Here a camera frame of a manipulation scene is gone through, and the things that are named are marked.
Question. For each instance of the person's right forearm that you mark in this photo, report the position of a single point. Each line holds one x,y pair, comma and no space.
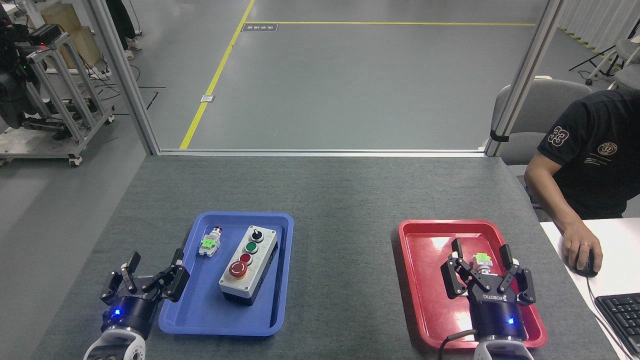
555,200

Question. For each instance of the silver frame post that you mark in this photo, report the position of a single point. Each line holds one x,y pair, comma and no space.
525,75
125,75

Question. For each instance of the red plastic tray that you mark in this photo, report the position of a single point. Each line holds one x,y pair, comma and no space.
430,290

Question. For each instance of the black machine on cart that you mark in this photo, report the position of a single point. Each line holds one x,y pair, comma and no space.
12,95

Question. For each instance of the grey office chair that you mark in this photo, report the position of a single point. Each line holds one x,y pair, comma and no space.
545,110

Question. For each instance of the silver frame rail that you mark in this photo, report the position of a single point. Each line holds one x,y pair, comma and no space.
320,152

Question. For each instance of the white curtain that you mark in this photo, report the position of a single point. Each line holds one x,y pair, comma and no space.
600,20

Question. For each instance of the standing person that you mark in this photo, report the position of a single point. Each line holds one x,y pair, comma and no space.
120,22

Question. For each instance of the black computer mouse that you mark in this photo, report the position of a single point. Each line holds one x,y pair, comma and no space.
587,265

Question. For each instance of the black tripod stand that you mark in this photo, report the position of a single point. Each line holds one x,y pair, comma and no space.
597,56

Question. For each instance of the blue plastic tray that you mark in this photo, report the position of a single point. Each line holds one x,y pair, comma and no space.
205,300

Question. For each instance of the silver floor socket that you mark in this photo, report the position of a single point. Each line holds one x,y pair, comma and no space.
207,98

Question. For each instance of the white desk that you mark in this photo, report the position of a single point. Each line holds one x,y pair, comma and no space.
617,255

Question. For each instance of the grey chair with white legs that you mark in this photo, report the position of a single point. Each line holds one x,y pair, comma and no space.
627,65

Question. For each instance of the aluminium cart on wheels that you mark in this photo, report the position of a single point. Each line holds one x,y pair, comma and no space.
70,100

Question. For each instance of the dark floor label plate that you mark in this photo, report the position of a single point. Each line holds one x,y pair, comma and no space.
259,27

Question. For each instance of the grey control box with buttons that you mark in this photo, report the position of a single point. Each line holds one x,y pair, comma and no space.
250,265

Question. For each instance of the cardboard box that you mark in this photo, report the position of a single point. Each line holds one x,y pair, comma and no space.
80,40

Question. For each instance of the person's right hand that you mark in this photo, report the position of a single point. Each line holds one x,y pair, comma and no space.
580,247

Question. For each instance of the black keyboard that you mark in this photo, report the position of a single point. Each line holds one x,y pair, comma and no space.
622,320

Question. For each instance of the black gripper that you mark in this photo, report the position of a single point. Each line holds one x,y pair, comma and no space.
497,312
131,312

